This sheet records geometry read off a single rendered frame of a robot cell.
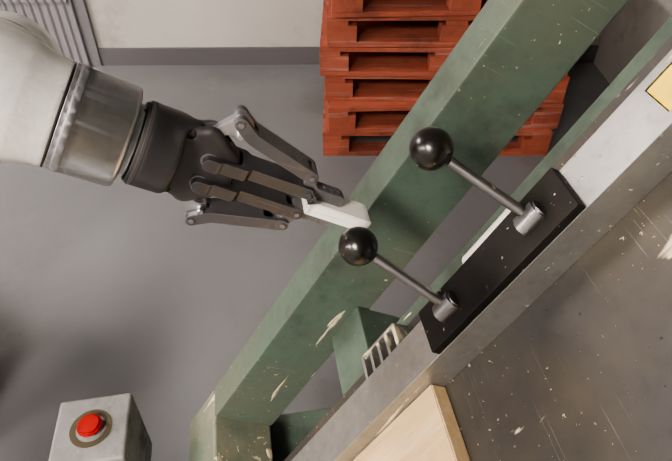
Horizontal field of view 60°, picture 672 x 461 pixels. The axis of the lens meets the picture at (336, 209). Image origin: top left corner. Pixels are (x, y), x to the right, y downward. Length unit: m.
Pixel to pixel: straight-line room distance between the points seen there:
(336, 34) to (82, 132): 2.41
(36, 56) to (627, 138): 0.45
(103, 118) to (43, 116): 0.04
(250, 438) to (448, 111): 0.67
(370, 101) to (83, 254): 1.55
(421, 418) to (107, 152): 0.39
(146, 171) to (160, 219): 2.38
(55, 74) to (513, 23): 0.44
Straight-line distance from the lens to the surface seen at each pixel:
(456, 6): 2.83
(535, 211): 0.51
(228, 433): 1.08
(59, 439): 1.11
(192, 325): 2.40
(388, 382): 0.65
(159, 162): 0.50
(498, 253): 0.54
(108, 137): 0.48
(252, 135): 0.51
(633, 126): 0.51
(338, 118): 3.02
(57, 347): 2.50
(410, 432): 0.65
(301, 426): 1.19
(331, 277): 0.83
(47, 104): 0.48
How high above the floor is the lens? 1.83
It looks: 41 degrees down
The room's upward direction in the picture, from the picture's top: straight up
